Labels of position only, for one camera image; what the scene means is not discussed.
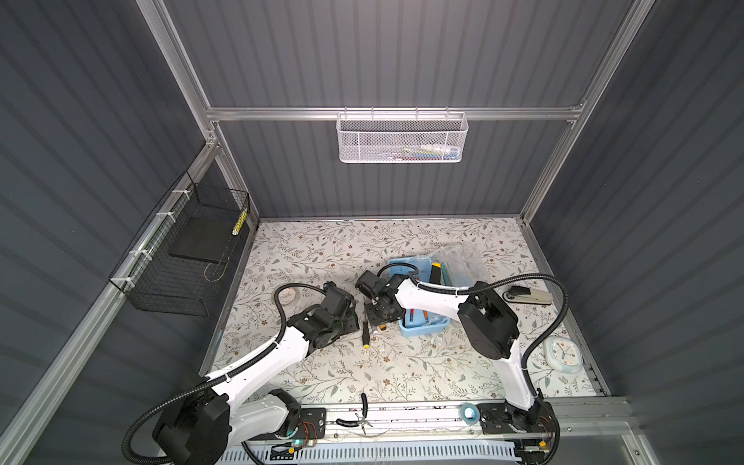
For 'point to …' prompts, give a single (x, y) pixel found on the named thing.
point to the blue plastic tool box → (417, 323)
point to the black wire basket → (177, 260)
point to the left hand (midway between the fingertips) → (353, 319)
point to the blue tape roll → (469, 413)
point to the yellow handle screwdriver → (383, 326)
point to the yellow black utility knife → (435, 273)
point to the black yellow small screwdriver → (366, 335)
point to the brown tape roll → (287, 295)
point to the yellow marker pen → (238, 225)
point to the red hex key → (412, 312)
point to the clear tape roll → (563, 354)
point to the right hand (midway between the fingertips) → (378, 321)
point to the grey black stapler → (527, 294)
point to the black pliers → (361, 421)
